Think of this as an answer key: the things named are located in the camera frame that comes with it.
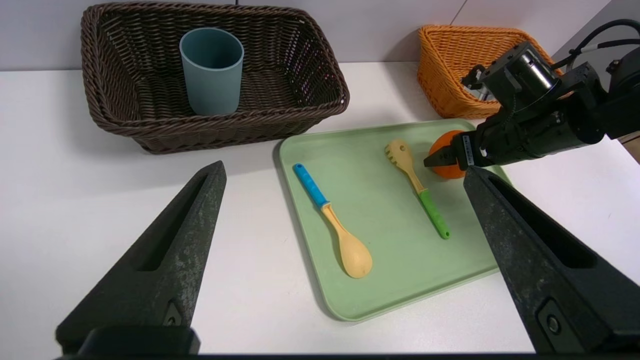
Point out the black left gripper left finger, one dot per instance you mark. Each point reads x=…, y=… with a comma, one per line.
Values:
x=125, y=310

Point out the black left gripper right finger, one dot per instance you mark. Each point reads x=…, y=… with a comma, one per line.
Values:
x=550, y=300

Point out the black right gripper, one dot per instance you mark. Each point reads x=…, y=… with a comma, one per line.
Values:
x=530, y=135

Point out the orange fruit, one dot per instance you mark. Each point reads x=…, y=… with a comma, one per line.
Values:
x=442, y=172

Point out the grey blue plastic cup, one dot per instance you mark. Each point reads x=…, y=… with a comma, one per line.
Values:
x=212, y=85

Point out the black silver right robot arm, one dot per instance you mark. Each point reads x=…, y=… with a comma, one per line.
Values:
x=625, y=100

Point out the orange wicker basket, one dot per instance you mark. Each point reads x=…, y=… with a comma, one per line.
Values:
x=450, y=75

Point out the dark brown wicker basket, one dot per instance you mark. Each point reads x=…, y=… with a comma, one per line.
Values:
x=280, y=100

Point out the light green plastic tray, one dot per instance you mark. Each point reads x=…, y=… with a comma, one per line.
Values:
x=380, y=260

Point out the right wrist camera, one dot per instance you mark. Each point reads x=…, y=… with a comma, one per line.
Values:
x=520, y=70

